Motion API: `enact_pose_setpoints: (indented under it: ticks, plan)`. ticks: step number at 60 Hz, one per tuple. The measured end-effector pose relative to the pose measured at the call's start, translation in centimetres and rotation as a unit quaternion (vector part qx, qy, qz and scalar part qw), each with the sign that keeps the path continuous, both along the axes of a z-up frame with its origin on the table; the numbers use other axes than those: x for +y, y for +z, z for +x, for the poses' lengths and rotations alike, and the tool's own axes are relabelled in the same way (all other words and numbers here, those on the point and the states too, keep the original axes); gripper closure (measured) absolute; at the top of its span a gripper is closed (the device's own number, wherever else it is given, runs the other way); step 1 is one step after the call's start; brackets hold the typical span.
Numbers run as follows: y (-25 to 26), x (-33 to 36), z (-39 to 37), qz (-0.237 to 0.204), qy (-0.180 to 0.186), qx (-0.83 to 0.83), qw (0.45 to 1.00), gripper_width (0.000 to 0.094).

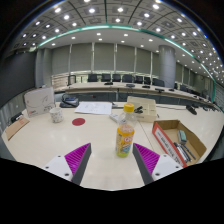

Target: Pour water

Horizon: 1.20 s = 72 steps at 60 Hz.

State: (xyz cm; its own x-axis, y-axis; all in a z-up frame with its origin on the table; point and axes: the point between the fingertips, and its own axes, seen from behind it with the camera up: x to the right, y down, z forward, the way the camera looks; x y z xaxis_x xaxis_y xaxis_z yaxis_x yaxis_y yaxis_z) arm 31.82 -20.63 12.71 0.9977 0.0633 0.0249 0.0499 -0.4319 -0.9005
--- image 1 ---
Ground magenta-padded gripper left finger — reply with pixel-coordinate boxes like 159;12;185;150
42;142;92;186

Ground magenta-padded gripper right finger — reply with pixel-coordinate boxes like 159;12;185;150
132;142;184;186

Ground yellow-capped orange drink bottle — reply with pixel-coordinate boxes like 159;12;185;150
115;102;137;158

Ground open brown cardboard box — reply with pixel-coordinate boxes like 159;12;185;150
151;119;208;168

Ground flat round red coaster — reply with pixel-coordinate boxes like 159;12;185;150
71;117;86;127

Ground bundle of pens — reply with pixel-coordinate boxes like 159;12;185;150
173;142;197;164

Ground grey whiteboard eraser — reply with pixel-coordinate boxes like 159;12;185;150
177;129;188;145

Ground white patterned paper cup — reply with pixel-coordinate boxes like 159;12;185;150
49;106;65;124

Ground beige cardboard organizer tray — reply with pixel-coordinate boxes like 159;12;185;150
126;95;158;123

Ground white remote control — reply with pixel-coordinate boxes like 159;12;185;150
109;112;120;123

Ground white paper sheets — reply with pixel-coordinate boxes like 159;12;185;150
74;101;113;116

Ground black desk phone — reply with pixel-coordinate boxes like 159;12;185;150
59;94;80;109

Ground white cardboard paper box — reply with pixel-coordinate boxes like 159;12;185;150
23;86;56;118

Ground brown paper envelope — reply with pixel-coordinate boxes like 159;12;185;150
4;116;31;141

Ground long curved conference desk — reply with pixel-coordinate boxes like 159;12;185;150
54;81;216;108

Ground row of black office chairs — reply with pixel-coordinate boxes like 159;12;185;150
67;73;201;95

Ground round ceiling lights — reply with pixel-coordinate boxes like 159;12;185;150
19;0;224;78

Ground black device with cable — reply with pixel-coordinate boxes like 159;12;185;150
10;112;24;124

